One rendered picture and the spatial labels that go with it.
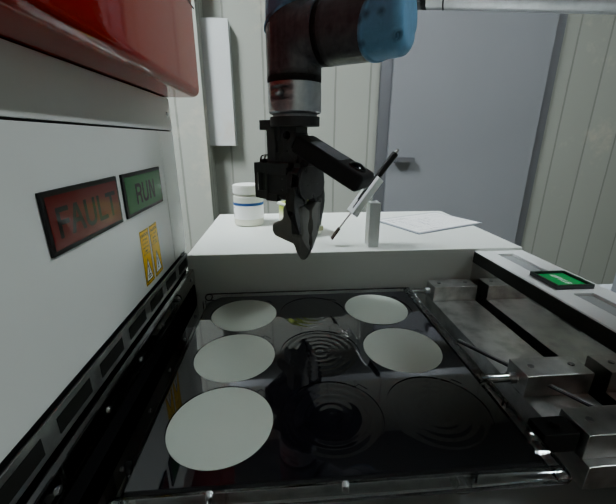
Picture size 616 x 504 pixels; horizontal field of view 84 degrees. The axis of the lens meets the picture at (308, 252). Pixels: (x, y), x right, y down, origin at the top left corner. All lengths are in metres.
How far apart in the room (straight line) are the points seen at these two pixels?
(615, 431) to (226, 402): 0.37
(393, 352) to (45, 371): 0.36
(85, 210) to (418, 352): 0.40
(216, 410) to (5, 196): 0.25
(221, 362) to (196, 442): 0.12
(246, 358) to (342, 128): 2.01
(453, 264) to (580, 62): 2.48
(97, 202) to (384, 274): 0.48
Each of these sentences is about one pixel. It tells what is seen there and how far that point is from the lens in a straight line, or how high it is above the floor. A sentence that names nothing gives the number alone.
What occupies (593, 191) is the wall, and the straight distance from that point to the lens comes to 3.27.
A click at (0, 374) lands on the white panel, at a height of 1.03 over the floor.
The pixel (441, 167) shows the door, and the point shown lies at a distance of 2.51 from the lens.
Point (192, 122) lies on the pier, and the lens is 2.14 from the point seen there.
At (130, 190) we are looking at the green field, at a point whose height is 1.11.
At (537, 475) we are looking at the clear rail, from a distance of 0.38.
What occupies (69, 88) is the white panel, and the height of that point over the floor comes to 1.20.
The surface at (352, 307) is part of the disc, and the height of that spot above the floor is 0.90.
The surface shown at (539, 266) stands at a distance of 0.68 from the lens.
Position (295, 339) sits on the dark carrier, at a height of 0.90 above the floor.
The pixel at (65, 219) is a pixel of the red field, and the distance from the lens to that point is 0.33.
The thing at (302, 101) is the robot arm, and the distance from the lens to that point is 0.49.
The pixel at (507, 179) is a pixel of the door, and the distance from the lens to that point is 2.76.
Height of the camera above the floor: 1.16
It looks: 18 degrees down
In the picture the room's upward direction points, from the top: straight up
